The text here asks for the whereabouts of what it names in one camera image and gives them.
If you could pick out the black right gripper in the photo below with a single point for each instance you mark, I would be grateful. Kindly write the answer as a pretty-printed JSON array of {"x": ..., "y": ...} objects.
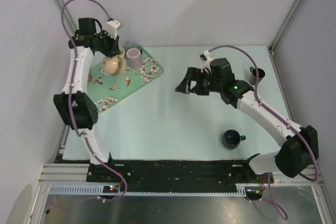
[{"x": 192, "y": 74}]

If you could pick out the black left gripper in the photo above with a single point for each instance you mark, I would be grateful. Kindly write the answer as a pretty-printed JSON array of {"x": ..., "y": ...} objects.
[{"x": 115, "y": 49}]

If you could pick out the beige mug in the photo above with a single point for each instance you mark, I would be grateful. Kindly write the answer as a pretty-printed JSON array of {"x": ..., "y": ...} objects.
[{"x": 116, "y": 65}]

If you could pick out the brown mug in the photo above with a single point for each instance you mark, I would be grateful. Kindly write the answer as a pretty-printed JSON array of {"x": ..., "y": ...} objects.
[{"x": 256, "y": 75}]

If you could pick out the blue mug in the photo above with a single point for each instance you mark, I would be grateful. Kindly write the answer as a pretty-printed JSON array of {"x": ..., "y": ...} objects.
[{"x": 231, "y": 139}]

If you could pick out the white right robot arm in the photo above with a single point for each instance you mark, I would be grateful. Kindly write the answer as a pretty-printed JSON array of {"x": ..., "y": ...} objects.
[{"x": 298, "y": 145}]

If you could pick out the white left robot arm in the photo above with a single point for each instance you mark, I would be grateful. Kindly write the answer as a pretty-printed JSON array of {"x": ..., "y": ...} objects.
[{"x": 73, "y": 104}]

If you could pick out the pink ribbed mug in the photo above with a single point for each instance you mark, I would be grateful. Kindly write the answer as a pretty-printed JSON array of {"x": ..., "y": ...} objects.
[{"x": 134, "y": 58}]

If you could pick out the small grey-blue cup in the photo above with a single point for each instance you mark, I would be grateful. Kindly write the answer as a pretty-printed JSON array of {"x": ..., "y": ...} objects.
[{"x": 128, "y": 45}]

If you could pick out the green floral tray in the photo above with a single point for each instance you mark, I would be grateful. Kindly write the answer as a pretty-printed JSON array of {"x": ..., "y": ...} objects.
[{"x": 107, "y": 90}]

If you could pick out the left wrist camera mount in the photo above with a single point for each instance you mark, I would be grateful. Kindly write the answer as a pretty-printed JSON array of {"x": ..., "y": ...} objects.
[{"x": 111, "y": 27}]

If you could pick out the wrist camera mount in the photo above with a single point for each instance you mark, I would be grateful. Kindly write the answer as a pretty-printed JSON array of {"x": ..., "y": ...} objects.
[
  {"x": 111, "y": 27},
  {"x": 206, "y": 58}
]

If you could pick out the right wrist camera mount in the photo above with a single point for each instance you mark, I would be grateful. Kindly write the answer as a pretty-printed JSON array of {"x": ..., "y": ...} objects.
[{"x": 206, "y": 58}]

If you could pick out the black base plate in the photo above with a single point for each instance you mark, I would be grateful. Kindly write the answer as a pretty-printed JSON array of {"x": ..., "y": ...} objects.
[{"x": 187, "y": 176}]

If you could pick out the aluminium frame rail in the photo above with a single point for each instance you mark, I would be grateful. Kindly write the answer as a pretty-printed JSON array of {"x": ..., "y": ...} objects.
[{"x": 64, "y": 173}]

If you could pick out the white slotted cable duct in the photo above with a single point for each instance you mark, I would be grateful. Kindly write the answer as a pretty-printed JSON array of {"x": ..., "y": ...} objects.
[{"x": 108, "y": 190}]

